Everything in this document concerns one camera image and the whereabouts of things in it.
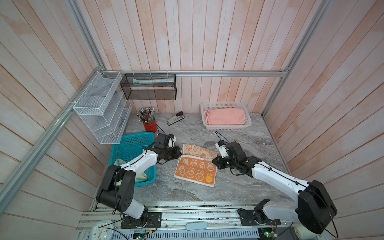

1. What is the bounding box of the black grey stapler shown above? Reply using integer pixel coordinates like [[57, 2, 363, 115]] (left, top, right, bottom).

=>
[[167, 112, 185, 126]]

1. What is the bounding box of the white analog clock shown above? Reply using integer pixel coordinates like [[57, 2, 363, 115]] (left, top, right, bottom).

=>
[[90, 220, 114, 240]]

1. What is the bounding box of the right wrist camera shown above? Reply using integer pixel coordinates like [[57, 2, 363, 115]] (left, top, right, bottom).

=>
[[216, 140, 229, 158]]

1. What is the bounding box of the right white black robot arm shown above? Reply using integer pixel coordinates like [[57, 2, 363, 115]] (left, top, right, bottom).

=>
[[212, 140, 338, 235]]

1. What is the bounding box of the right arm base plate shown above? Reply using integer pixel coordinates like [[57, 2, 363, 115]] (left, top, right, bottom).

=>
[[237, 208, 281, 226]]

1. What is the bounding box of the coloured pencils bunch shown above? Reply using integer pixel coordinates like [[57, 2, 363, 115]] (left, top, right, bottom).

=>
[[137, 107, 156, 124]]

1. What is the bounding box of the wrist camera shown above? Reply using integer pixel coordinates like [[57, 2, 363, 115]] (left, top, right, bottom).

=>
[[216, 140, 229, 158], [167, 134, 176, 148]]

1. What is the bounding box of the white tape roll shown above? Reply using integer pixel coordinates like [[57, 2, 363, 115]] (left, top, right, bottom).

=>
[[294, 226, 316, 240]]

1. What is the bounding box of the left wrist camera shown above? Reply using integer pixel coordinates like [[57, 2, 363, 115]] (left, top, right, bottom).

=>
[[167, 134, 176, 148]]

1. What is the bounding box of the pink towel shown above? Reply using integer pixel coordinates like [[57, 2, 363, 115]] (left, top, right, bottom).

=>
[[204, 108, 247, 126]]

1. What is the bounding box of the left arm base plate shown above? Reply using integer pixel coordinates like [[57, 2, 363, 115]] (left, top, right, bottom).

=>
[[121, 212, 162, 229]]

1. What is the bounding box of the teal plastic basket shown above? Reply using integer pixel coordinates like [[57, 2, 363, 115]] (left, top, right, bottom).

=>
[[108, 131, 157, 188]]

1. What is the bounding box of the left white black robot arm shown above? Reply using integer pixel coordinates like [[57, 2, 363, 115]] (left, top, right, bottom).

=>
[[96, 134, 182, 220]]

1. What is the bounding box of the pale green towel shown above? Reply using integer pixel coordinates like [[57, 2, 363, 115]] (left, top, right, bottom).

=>
[[114, 159, 148, 184]]

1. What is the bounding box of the orange patterned towel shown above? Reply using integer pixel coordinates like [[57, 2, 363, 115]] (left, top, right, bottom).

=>
[[174, 144, 218, 187]]

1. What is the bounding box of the white plastic basket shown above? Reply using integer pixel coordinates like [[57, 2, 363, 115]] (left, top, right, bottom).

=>
[[201, 102, 252, 132]]

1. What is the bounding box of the red pencil cup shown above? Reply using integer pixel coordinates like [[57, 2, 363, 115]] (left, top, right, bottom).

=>
[[143, 120, 158, 134]]

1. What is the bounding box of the black mesh wall basket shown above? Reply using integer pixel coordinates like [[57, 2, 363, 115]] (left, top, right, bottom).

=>
[[120, 73, 177, 101]]

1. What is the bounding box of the white wire wall shelf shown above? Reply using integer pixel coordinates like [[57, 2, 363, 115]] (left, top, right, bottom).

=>
[[74, 71, 132, 145]]

